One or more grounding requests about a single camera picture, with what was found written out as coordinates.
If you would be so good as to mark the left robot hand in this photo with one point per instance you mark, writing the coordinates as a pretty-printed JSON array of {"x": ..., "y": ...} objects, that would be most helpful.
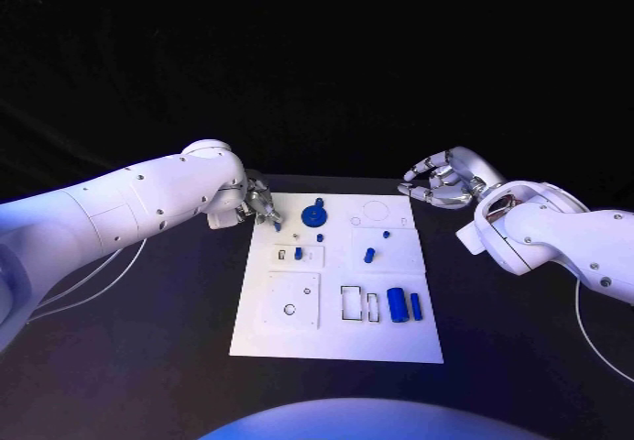
[{"x": 261, "y": 202}]

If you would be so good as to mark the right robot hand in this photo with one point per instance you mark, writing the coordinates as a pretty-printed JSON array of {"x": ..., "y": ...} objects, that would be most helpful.
[{"x": 453, "y": 185}]

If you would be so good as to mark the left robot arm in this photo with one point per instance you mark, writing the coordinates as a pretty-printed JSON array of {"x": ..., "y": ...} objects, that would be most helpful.
[{"x": 124, "y": 206}]

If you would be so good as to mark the blue gear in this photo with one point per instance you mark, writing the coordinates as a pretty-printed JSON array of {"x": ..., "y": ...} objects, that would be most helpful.
[{"x": 314, "y": 216}]

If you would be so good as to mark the thin blue cylinder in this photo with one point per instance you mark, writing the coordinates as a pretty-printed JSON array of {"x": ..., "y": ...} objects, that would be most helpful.
[{"x": 415, "y": 306}]

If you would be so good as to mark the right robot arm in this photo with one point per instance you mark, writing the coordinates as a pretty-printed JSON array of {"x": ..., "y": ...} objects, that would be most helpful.
[{"x": 555, "y": 233}]

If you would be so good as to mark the thick blue cylinder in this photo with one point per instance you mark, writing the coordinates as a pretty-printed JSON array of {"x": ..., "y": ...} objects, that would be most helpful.
[{"x": 398, "y": 305}]

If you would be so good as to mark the white task board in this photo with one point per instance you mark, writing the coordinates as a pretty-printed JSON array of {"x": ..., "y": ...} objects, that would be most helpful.
[{"x": 336, "y": 275}]

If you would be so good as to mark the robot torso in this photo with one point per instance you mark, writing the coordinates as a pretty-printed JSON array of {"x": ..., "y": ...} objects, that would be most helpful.
[{"x": 376, "y": 419}]

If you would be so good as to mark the blue plug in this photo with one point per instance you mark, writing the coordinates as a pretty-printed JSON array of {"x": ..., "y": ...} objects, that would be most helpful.
[{"x": 298, "y": 253}]

